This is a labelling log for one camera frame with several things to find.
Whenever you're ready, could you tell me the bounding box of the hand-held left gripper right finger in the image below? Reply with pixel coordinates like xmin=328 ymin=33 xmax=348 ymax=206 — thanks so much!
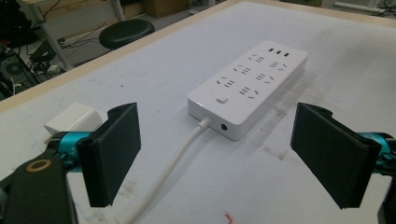
xmin=290 ymin=102 xmax=383 ymax=210

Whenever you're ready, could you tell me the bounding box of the white charger plug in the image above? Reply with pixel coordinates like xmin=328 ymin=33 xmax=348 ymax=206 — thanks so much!
xmin=43 ymin=102 xmax=104 ymax=136

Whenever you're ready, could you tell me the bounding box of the white metal table leg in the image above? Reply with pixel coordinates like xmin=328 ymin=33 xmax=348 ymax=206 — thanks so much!
xmin=23 ymin=0 xmax=75 ymax=71

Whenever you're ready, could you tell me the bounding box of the white power strip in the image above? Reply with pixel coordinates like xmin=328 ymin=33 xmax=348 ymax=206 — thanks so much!
xmin=187 ymin=40 xmax=310 ymax=142

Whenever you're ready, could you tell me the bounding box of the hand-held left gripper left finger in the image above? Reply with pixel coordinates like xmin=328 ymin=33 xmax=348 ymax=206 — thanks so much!
xmin=76 ymin=102 xmax=142 ymax=208

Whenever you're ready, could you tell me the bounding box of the white metal stool leg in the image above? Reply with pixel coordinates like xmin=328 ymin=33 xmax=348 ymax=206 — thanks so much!
xmin=109 ymin=0 xmax=126 ymax=22

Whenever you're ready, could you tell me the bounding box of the white power strip cable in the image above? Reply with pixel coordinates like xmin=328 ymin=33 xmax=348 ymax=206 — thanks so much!
xmin=122 ymin=117 xmax=213 ymax=224

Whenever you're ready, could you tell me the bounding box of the black round stool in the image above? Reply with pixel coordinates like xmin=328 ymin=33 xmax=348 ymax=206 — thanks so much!
xmin=98 ymin=19 xmax=156 ymax=50

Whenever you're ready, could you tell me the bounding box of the black computer case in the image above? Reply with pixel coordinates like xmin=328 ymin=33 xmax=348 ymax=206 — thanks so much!
xmin=0 ymin=49 xmax=40 ymax=101

